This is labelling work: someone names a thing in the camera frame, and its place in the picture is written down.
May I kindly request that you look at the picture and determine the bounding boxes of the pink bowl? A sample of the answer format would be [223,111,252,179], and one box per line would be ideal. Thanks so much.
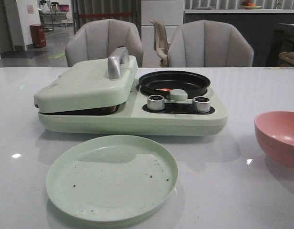
[254,111,294,169]

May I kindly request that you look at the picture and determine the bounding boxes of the right grey upholstered chair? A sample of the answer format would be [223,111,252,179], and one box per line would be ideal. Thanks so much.
[168,20,254,67]

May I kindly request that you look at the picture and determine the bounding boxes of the orange shrimp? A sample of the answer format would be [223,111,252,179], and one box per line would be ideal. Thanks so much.
[158,88,171,91]

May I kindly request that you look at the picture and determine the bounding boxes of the white cabinet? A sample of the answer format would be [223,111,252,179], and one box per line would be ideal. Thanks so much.
[141,0,185,67]

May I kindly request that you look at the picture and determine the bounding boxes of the mint green sandwich maker lid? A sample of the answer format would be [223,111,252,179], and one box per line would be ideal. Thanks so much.
[34,47,138,115]

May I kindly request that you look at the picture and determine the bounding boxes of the beige office chair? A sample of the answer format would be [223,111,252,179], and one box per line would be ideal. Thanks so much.
[150,20,169,67]

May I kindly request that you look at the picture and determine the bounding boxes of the mint green breakfast maker base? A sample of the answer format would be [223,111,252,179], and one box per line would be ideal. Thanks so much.
[39,79,228,136]

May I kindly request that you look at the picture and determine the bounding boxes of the fruit bowl on counter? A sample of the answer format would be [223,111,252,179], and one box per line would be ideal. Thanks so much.
[241,0,262,10]

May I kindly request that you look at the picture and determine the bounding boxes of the red trash bin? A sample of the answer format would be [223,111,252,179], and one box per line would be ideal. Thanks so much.
[30,24,46,48]

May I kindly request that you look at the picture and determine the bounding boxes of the grey upholstered chair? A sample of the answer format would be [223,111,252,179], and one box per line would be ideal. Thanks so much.
[65,19,143,67]
[168,20,254,67]

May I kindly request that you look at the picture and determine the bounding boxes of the left grey upholstered chair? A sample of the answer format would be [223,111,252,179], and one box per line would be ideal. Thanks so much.
[65,19,143,67]

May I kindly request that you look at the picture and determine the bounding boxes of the left silver control knob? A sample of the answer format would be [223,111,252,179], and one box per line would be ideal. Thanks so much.
[147,95,165,111]

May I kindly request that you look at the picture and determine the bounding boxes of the right silver control knob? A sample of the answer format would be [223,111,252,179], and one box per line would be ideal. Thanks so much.
[192,96,211,113]

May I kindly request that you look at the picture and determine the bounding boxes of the dark counter with white top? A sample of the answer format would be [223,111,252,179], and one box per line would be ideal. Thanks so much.
[183,9,294,67]

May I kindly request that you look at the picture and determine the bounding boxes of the black round frying pan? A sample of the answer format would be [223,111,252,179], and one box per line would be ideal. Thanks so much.
[139,70,211,99]

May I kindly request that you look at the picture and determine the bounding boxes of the mint green round plate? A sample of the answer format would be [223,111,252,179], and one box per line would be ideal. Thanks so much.
[46,135,178,225]

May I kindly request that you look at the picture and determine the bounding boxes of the silver control knob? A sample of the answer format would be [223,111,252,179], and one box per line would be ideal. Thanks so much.
[192,96,211,113]
[147,95,165,111]

